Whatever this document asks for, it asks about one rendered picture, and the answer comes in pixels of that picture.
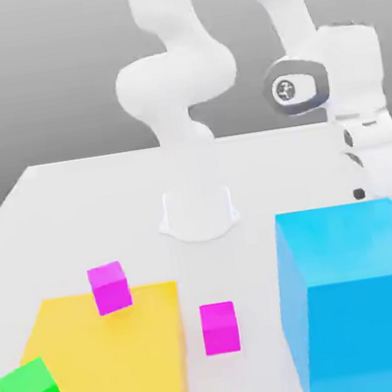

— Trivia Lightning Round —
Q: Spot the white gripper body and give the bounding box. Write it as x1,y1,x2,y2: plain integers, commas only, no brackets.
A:
359,143,392,202

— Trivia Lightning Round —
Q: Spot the small magenta cube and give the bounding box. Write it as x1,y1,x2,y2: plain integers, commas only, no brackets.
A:
85,259,136,319
199,300,242,357

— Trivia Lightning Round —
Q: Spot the large blue box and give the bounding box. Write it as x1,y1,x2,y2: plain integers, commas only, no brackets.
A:
264,196,392,392

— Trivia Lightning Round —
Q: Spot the large yellow box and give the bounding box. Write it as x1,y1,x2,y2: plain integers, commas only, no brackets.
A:
0,278,194,392

